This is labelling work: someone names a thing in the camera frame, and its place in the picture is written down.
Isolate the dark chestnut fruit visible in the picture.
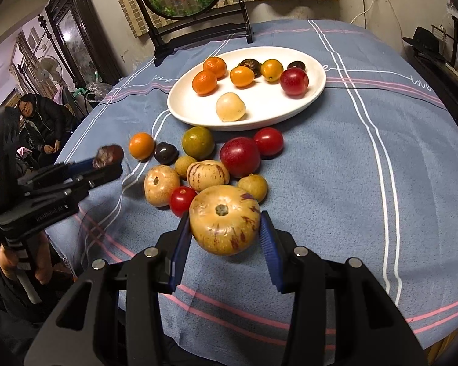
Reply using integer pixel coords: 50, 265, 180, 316
93, 145, 124, 169

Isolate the red cherry tomato front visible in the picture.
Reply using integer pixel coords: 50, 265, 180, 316
169, 186, 197, 217

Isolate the red cherry tomato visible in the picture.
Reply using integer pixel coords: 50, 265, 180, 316
169, 186, 197, 217
253, 127, 285, 157

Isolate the large striped pepino melon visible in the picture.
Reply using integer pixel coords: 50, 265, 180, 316
189, 185, 260, 256

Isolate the tan pepino melon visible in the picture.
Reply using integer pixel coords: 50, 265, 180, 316
144, 164, 180, 207

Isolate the orange tangerine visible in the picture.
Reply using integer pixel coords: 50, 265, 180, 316
129, 132, 155, 160

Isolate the medium striped pepino melon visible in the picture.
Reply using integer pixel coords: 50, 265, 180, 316
186, 160, 230, 192

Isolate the dark purple small fruit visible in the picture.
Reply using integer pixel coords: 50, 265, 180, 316
154, 142, 179, 165

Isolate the large red plum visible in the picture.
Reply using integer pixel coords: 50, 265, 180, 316
219, 136, 261, 178

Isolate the green orange tomato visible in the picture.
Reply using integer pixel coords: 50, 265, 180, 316
182, 127, 215, 160

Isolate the person's left hand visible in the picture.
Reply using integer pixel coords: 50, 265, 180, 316
0, 231, 53, 285

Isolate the seated person in black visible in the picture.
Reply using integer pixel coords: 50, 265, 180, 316
17, 93, 79, 163

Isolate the clear plastic bag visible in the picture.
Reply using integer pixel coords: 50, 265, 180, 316
86, 82, 113, 102

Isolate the standing fan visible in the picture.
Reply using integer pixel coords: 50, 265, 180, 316
34, 56, 63, 84

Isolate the blue striped tablecloth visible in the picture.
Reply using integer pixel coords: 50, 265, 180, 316
47, 20, 458, 365

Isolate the pale peeled round fruit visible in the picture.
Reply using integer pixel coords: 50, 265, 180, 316
216, 93, 246, 122

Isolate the white oval plate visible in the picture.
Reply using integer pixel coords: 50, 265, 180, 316
167, 46, 327, 131

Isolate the dark framed mirror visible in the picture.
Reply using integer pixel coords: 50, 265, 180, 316
45, 0, 122, 88

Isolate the orange tangerine plate front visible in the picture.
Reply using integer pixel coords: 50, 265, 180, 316
192, 70, 217, 96

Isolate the orange tangerine plate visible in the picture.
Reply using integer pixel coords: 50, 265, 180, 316
192, 70, 217, 96
202, 56, 227, 79

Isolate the red plum on plate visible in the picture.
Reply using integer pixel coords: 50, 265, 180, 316
279, 68, 309, 97

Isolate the yellow orange tomato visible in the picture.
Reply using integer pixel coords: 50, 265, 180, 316
230, 66, 255, 88
260, 59, 284, 84

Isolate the orange tangerine plate back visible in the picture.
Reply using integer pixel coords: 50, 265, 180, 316
202, 56, 227, 79

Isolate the yellow orange tomato right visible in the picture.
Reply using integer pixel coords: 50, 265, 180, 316
260, 59, 284, 84

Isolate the dark brown mangosteen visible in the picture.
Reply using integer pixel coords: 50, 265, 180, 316
238, 59, 261, 78

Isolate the dark small fruit plate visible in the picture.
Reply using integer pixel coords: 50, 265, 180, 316
287, 60, 306, 71

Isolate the round goldfish screen ornament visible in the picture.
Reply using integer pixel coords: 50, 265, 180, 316
135, 0, 254, 66

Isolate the black hat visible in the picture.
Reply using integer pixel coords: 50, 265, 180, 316
402, 27, 446, 64

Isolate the white power cable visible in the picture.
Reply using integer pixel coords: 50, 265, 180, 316
348, 0, 379, 26

